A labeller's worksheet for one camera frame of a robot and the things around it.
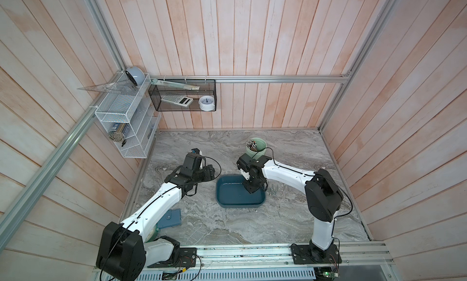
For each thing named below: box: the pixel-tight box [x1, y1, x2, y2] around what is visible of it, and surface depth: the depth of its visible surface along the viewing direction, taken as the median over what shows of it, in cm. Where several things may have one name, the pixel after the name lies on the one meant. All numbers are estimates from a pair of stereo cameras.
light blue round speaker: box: [125, 66, 146, 87], surface depth 85 cm
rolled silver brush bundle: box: [108, 122, 128, 143], surface depth 78 cm
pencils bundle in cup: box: [245, 138, 258, 153], surface depth 92 cm
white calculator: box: [161, 94, 194, 107], surface depth 100 cm
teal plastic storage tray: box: [215, 174, 266, 209], surface depth 91 cm
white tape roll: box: [198, 95, 216, 112], surface depth 97 cm
